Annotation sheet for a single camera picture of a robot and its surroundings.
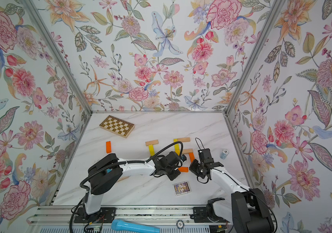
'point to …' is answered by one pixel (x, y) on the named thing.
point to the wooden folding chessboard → (117, 126)
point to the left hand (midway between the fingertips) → (179, 172)
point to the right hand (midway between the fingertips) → (190, 165)
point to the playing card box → (181, 188)
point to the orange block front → (184, 169)
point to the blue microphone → (117, 224)
